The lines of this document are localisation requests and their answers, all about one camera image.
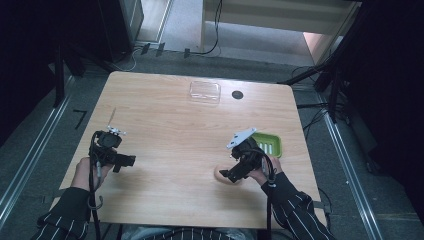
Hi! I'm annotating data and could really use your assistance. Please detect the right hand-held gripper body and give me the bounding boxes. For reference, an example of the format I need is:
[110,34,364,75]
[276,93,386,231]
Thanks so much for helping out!
[226,127,268,175]

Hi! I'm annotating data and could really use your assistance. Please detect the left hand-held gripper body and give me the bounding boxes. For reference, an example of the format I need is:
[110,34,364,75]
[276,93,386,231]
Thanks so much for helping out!
[89,125,128,168]

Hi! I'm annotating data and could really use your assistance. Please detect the beige oval soap bar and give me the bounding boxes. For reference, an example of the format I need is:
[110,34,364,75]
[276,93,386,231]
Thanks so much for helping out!
[213,163,247,186]

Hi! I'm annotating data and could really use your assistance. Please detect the green soap dish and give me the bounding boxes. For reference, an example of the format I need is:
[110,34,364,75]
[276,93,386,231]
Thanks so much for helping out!
[251,131,284,159]

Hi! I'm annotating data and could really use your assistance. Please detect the person's right hand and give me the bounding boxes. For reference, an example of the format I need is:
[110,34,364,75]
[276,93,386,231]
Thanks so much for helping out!
[248,155,284,187]

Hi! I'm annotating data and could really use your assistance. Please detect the person's left hand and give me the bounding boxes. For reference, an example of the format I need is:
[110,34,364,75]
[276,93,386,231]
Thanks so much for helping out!
[70,156,115,193]

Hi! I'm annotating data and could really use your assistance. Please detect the clear plastic container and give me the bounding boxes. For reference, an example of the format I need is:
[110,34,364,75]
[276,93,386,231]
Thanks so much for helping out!
[188,80,222,105]

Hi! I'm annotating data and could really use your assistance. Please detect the black metal stand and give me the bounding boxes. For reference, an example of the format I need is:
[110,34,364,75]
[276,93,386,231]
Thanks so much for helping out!
[49,41,88,108]
[276,0,371,124]

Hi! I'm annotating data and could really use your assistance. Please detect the dark cabinet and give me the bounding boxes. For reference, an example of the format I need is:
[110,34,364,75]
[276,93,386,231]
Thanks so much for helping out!
[95,0,145,64]

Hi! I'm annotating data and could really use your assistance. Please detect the white shelf unit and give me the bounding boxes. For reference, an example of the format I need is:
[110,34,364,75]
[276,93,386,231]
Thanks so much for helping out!
[199,0,363,67]

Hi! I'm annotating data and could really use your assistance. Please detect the left hand-held gripper black cable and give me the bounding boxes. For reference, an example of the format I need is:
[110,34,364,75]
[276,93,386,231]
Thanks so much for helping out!
[87,130,105,240]

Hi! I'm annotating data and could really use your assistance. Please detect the hand-held gripper black cable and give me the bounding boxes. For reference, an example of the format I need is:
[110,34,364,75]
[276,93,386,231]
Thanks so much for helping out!
[260,155,278,240]
[87,130,105,240]

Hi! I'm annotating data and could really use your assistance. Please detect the right hand-held gripper black cable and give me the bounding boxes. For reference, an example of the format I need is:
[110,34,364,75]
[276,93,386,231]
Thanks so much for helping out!
[260,155,278,240]

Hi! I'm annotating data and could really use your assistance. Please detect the black floor cables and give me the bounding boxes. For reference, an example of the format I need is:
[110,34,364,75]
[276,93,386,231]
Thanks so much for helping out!
[291,64,334,141]

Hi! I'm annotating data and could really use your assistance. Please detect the metal floor rail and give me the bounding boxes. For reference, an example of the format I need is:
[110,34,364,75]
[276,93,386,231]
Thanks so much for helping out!
[314,93,385,240]
[0,75,76,231]

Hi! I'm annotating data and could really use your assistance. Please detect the white floor cable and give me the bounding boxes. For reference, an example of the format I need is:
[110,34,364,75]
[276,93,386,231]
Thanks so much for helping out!
[112,47,144,73]

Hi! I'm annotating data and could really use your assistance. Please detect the black hanging cable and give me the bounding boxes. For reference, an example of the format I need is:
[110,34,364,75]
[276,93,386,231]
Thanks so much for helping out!
[183,0,224,59]

